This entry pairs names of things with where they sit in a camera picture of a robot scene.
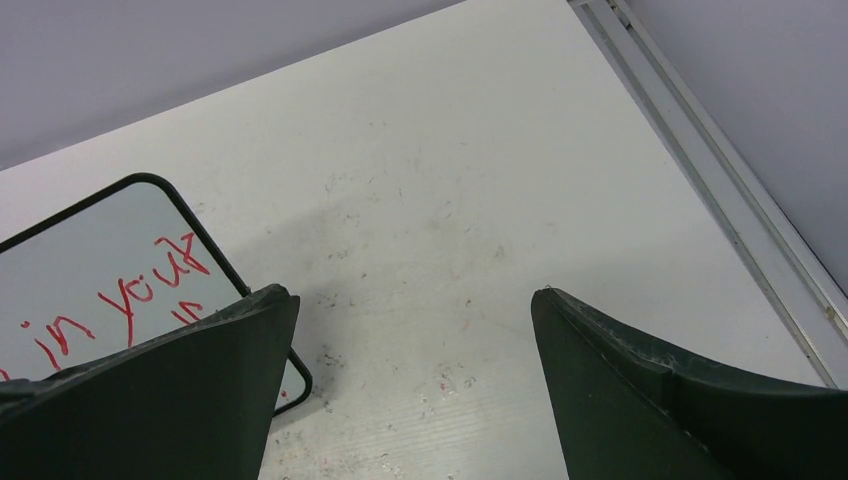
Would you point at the small black-framed whiteboard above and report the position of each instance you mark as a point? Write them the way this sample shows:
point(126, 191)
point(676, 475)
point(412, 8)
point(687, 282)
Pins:
point(120, 267)

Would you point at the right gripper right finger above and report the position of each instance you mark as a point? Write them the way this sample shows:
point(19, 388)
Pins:
point(629, 405)

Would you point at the aluminium frame rail right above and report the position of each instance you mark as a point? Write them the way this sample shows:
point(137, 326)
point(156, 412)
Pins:
point(804, 295)

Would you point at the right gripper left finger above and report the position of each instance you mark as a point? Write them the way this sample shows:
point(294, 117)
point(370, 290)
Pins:
point(195, 403)

